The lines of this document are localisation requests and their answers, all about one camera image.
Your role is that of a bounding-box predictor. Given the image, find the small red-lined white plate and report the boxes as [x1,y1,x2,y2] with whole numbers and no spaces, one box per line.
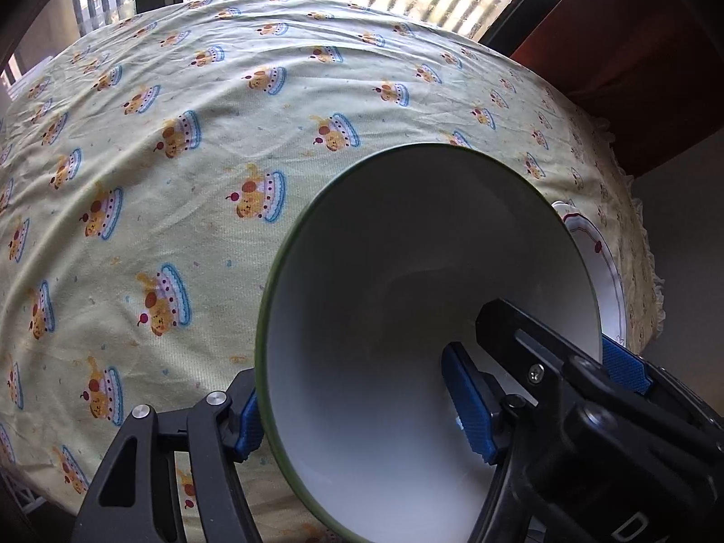
[557,212,629,346]

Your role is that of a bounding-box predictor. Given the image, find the yellow printed tablecloth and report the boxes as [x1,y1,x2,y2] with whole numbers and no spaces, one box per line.
[0,0,671,543]

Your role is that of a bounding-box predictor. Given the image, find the floral ceramic bowl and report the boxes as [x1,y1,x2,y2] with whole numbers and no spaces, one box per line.
[256,144,603,543]

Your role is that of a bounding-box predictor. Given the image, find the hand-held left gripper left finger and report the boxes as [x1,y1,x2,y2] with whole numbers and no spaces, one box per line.
[71,367,267,543]

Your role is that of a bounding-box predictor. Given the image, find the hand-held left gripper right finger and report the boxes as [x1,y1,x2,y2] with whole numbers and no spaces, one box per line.
[441,342,533,543]

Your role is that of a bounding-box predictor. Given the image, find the red curtain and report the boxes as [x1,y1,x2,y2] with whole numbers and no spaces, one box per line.
[509,0,724,176]

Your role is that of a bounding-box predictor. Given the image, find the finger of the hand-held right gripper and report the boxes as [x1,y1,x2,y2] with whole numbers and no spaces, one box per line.
[476,299,589,402]
[600,333,708,431]

